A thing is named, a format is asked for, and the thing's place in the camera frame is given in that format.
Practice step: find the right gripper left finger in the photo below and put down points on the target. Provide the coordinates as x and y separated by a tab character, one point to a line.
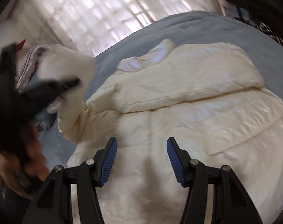
104	160

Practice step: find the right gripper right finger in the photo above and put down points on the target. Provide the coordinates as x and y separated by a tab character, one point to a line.
180	162

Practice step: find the person left hand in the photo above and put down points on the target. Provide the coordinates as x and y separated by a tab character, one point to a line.
13	168

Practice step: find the black white patterned clothes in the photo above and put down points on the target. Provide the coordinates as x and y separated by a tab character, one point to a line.
262	27

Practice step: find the white floral curtain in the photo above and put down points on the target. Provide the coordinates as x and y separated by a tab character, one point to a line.
92	26

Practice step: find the folded floral quilt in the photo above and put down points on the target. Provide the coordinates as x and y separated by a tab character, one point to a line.
30	59

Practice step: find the white puffer down coat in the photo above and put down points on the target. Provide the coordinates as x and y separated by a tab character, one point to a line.
210	98

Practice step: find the blue fleece bed cover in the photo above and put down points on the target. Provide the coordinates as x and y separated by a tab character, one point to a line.
197	27

